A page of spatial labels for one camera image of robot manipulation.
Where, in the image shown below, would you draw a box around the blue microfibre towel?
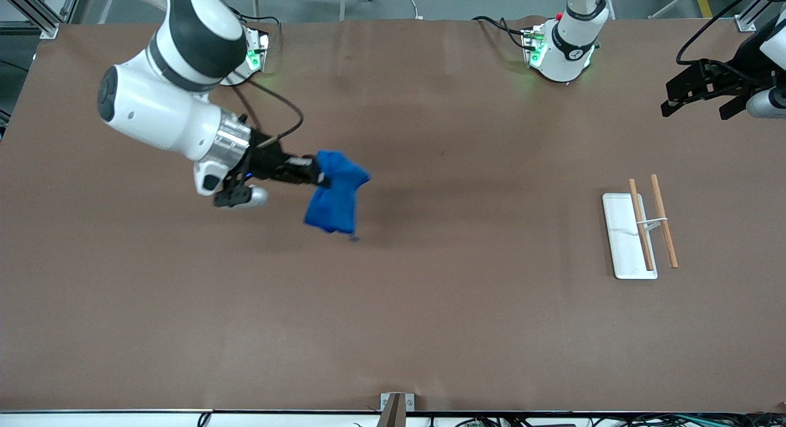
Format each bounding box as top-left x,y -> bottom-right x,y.
303,149 -> 372,238

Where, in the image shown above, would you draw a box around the white towel rack wooden rods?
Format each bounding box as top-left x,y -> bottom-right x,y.
602,174 -> 680,281

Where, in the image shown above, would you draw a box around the brown table cover sheet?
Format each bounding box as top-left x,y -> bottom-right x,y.
0,17 -> 786,413

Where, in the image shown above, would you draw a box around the aluminium frame post with bracket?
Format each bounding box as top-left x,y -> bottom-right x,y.
734,0 -> 776,33
0,0 -> 84,39

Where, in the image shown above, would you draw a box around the black right arm base cable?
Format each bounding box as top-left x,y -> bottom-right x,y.
230,9 -> 281,33

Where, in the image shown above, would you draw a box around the black arm base cable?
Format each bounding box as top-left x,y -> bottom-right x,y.
230,9 -> 281,33
472,15 -> 535,50

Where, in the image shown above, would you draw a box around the black left arm base cable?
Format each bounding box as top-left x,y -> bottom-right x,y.
472,15 -> 535,50

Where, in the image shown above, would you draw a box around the metal bracket with brown post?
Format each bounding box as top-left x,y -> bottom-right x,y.
378,392 -> 416,427

